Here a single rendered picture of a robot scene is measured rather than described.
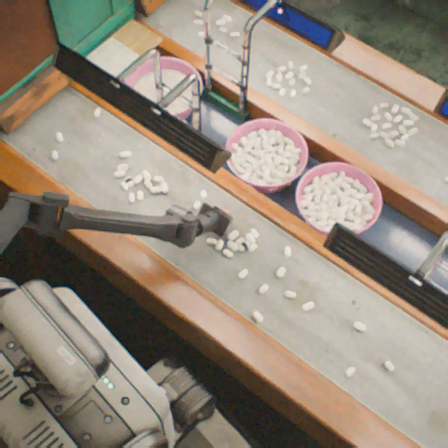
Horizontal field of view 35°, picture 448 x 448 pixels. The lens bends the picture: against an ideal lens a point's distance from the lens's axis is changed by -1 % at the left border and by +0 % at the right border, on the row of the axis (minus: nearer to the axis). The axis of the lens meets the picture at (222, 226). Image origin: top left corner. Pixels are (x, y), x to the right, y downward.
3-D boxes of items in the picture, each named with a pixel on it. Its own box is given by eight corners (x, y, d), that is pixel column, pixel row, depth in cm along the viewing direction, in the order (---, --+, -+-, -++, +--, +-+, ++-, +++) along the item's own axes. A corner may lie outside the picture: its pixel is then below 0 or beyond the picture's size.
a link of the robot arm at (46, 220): (5, 217, 185) (11, 182, 182) (56, 230, 186) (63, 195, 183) (-58, 293, 143) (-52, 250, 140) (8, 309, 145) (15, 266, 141)
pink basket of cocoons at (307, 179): (346, 265, 218) (351, 250, 210) (276, 218, 226) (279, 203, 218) (391, 207, 229) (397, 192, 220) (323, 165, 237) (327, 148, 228)
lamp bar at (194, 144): (214, 175, 190) (214, 160, 184) (51, 66, 209) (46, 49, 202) (233, 156, 193) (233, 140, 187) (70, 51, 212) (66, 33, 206)
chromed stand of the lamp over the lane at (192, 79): (169, 200, 229) (161, 113, 190) (124, 168, 235) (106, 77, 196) (206, 162, 236) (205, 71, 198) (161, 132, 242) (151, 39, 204)
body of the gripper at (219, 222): (206, 200, 211) (193, 205, 205) (233, 219, 208) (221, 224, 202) (198, 218, 214) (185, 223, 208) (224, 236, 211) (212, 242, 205)
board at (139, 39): (99, 95, 239) (99, 93, 238) (68, 74, 243) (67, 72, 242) (163, 40, 252) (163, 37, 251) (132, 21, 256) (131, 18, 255)
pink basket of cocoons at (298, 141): (293, 210, 228) (296, 195, 219) (214, 189, 231) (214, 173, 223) (312, 147, 240) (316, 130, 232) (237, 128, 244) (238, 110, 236)
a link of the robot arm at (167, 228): (36, 236, 180) (43, 197, 176) (34, 227, 185) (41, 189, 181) (192, 253, 197) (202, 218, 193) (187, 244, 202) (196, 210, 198)
